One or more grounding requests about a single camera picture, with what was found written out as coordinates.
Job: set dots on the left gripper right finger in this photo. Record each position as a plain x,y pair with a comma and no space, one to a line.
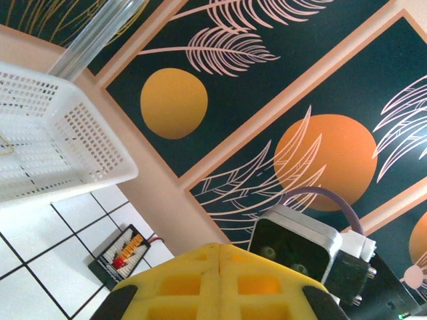
260,300

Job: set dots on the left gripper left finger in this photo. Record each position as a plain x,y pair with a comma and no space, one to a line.
187,300

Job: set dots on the black connector board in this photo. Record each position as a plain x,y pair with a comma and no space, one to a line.
116,256

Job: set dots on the white plastic basket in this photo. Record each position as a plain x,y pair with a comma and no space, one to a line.
60,140

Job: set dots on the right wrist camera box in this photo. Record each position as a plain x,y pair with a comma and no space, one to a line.
293,240

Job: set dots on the aluminium frame post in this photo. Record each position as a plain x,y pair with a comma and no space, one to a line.
96,33

